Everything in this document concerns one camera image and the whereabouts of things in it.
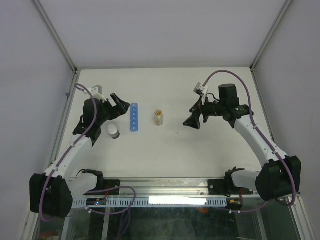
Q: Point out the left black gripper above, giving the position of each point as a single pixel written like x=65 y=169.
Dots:
x=120 y=109

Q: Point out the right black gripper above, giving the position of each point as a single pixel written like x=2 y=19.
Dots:
x=198 y=107

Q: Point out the blue weekly pill organizer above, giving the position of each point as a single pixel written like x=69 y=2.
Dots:
x=134 y=120

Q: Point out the clear bottle with orange pills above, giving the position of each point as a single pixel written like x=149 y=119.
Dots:
x=158 y=118

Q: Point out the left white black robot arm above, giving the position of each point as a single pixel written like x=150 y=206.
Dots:
x=52 y=192

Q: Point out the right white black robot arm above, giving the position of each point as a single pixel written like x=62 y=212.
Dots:
x=280 y=173

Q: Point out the white capped pill bottle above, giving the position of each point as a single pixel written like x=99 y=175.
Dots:
x=113 y=131

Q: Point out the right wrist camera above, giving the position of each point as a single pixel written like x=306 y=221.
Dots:
x=202 y=91

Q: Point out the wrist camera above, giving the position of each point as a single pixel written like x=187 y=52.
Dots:
x=97 y=93
x=202 y=91

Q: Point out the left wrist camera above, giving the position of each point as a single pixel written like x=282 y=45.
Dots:
x=97 y=93

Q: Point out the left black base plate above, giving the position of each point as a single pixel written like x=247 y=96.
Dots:
x=107 y=184

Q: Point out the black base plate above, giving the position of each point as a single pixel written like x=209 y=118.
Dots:
x=107 y=184
x=221 y=186

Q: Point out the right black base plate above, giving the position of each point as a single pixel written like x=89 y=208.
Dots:
x=221 y=186

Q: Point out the aluminium mounting rail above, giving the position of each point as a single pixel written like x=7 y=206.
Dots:
x=145 y=187

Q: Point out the white slotted cable duct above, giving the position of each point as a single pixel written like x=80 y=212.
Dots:
x=151 y=202

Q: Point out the left aluminium frame post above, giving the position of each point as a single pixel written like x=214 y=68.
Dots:
x=54 y=34

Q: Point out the aluminium frame post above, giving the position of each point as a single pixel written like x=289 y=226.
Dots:
x=54 y=34
x=272 y=31

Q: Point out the right aluminium frame post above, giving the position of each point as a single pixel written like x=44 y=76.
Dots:
x=272 y=31

